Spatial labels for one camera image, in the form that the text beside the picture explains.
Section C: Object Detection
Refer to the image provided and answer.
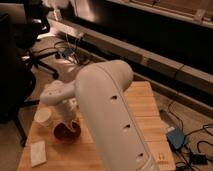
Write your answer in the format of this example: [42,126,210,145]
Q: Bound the black power adapter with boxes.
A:
[191,154,207,165]

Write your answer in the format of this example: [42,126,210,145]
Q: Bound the blue device with cables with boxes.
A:
[62,48,75,59]

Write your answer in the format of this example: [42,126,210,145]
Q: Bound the white paper cup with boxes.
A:
[34,107,53,127]

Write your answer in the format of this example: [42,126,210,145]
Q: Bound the black office chair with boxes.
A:
[0,0,60,148]

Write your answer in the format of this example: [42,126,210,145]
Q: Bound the brown ceramic bowl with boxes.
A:
[53,123,81,143]

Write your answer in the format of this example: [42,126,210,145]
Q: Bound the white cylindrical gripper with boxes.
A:
[57,98,78,132]

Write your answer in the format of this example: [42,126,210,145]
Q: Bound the blue box on floor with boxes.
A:
[166,128,188,150]

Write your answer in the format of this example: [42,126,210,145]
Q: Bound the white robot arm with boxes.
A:
[40,60,160,171]

